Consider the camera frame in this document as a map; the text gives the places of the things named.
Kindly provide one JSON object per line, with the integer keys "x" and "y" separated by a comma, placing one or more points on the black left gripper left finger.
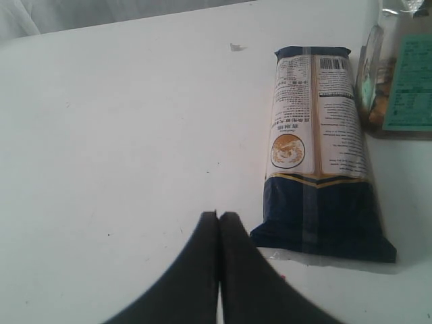
{"x": 188, "y": 291}

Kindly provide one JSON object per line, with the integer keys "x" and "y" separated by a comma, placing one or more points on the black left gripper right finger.
{"x": 252, "y": 291}

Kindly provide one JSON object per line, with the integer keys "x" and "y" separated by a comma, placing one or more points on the blue white spaghetti packet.
{"x": 318, "y": 196}

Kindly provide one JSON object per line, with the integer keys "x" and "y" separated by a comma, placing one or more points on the small white paper scrap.
{"x": 236, "y": 48}

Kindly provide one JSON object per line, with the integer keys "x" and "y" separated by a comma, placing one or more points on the nut jar with gold lid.
{"x": 393, "y": 83}

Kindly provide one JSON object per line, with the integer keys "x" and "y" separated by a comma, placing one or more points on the white backdrop curtain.
{"x": 21, "y": 18}

